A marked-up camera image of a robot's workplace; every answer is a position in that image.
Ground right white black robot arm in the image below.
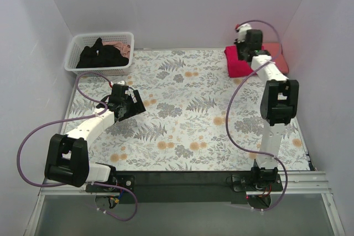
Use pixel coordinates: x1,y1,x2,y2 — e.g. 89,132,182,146
235,24,299,191

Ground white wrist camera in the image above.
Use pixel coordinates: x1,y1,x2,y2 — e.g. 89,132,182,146
235,23,252,43
109,81,129,89

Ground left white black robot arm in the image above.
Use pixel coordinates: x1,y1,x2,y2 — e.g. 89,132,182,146
44,83,145,192

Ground light pink t shirt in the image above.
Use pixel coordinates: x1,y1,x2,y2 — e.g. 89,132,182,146
102,41,131,58

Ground floral patterned table mat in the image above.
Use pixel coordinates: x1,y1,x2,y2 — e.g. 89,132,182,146
54,50,315,172

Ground magenta t shirt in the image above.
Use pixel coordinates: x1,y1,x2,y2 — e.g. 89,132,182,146
224,45,253,78

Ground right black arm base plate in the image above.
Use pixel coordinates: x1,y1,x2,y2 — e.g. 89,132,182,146
226,172,283,192

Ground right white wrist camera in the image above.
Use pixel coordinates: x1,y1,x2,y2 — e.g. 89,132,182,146
235,23,252,43

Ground aluminium frame rail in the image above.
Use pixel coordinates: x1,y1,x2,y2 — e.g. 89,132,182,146
25,171,345,235

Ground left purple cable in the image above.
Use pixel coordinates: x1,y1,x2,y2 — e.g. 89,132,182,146
17,71,138,222

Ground folded salmon t shirt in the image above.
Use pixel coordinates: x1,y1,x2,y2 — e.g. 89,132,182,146
262,43,289,75

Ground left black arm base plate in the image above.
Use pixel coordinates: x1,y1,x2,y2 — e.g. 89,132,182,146
85,175,135,193

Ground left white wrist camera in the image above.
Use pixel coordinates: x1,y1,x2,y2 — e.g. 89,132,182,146
109,81,129,89

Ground black t shirt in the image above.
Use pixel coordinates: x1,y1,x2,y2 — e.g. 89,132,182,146
76,38,129,69

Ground white plastic laundry basket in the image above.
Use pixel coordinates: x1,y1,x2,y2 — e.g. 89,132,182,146
64,32,135,76

